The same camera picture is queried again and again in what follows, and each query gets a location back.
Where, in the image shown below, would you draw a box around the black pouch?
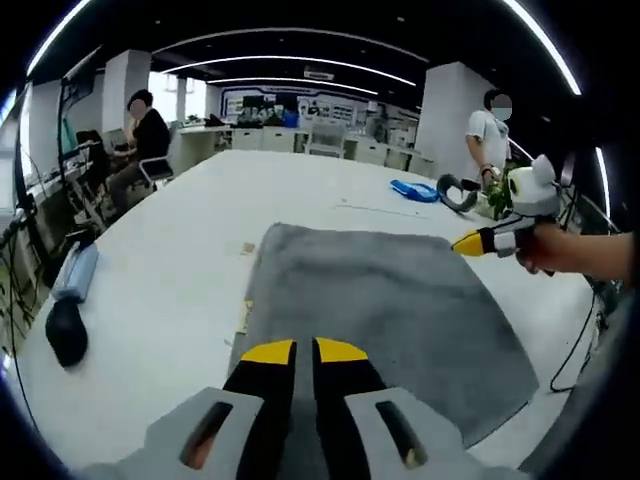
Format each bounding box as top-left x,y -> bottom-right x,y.
44,299 -> 90,369

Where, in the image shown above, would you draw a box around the white counter cabinets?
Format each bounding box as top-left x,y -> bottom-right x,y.
179,122 -> 436,176

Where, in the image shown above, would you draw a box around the black cable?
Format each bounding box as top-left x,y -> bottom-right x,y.
549,287 -> 601,394

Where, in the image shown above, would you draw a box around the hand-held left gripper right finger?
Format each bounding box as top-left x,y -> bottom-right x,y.
312,337 -> 506,480

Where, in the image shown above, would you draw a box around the blue wet wipes packet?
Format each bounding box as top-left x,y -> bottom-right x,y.
389,178 -> 440,204

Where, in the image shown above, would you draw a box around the white office chair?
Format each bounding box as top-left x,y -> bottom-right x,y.
137,154 -> 176,194

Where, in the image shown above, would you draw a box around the green potted plant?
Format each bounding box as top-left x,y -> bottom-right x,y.
482,164 -> 516,221

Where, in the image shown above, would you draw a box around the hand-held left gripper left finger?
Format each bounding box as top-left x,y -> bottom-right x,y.
117,338 -> 298,480

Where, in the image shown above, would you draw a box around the person's right hand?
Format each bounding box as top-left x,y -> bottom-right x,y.
514,222 -> 566,276

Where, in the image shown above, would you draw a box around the white table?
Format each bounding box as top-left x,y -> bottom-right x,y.
9,149 -> 601,476

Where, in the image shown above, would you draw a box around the grey towel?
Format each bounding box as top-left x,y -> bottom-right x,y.
227,222 -> 541,451

